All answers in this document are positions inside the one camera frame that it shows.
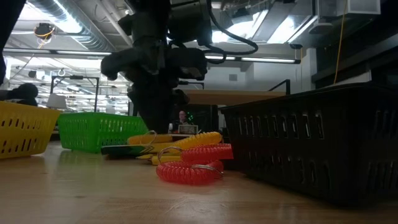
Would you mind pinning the wooden shelf riser black frame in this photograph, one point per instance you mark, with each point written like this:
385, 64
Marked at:
233, 98

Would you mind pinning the silver round ventilation duct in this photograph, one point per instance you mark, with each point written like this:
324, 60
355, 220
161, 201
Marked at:
71, 28

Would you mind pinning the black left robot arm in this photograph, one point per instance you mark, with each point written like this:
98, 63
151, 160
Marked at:
149, 18

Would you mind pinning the small framed sign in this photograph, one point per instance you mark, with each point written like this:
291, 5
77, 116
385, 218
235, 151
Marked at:
188, 129

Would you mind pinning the white ceiling duct box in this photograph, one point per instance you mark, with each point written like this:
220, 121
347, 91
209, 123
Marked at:
348, 7

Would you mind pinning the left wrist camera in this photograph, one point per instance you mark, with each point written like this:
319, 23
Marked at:
189, 21

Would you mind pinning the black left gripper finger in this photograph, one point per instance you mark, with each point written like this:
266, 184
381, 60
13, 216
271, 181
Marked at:
161, 105
141, 105

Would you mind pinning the person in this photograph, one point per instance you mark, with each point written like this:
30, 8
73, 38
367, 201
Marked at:
182, 117
23, 92

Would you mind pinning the black plastic basket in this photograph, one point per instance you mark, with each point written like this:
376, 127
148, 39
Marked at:
311, 149

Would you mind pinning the long linear ceiling light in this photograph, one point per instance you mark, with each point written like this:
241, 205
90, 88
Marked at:
267, 59

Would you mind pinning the green plastic basket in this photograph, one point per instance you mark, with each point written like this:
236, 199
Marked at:
93, 132

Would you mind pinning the yellow plastic basket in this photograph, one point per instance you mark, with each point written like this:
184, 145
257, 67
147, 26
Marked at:
25, 130

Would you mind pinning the black background rig frame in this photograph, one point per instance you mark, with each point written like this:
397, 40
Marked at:
74, 77

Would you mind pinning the white shade background lamp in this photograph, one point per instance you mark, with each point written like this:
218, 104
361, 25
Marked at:
56, 101

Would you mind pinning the dark diagonal beam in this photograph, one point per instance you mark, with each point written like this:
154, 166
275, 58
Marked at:
357, 56

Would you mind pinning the orange coil wristband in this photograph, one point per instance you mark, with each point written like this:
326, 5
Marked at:
183, 173
206, 152

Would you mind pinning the yellow green crayon box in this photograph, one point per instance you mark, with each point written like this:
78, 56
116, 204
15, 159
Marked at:
121, 150

